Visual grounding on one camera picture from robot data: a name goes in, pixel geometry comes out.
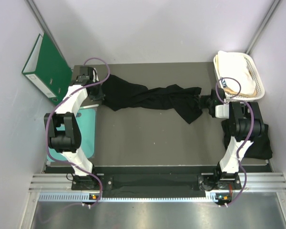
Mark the white t-shirt in basket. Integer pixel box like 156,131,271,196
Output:
216,50,257,95

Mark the black t-shirt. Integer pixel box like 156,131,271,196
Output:
221,120,273,160
102,75,203,124

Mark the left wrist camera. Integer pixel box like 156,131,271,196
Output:
79,66,96,78

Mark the white pen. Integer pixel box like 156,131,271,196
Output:
81,104,99,109

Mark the teal cutting board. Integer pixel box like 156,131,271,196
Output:
49,107,96,161

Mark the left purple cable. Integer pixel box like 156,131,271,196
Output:
45,57,110,208

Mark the green ring binder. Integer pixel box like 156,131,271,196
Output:
21,34,72,105

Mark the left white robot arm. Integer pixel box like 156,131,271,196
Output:
44,82,103,190

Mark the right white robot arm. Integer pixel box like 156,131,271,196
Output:
199,88,266,192

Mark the white cable duct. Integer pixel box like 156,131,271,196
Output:
39,192,232,203

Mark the folded black t-shirt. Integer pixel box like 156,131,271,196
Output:
221,120,273,160

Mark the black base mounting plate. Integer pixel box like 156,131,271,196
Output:
71,173,243,193

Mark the white plastic basket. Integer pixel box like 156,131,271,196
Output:
213,51,265,101

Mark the aluminium frame rail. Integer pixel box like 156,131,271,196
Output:
29,173,286,192

